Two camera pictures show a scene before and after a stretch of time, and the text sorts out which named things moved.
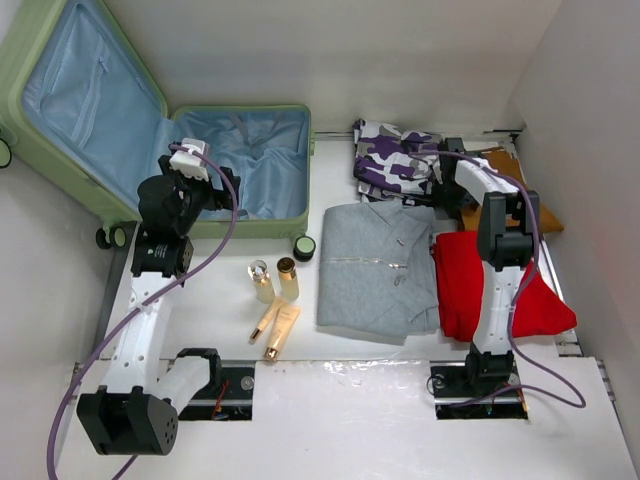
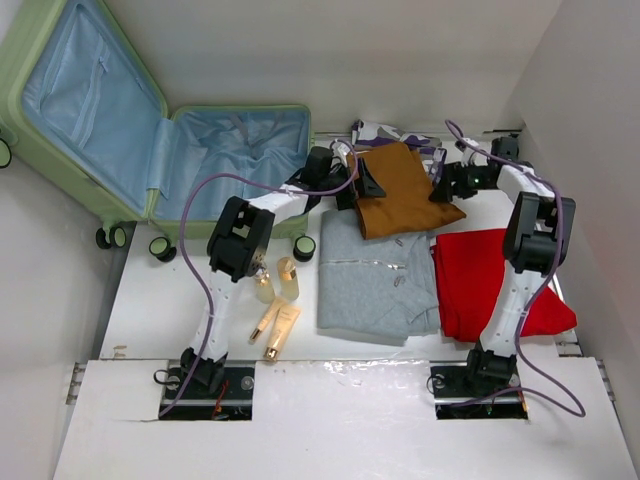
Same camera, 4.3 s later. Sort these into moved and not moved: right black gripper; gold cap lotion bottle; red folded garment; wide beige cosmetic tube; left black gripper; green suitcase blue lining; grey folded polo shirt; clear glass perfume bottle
Moved: right black gripper; left black gripper
Not moved: green suitcase blue lining; gold cap lotion bottle; grey folded polo shirt; clear glass perfume bottle; wide beige cosmetic tube; red folded garment
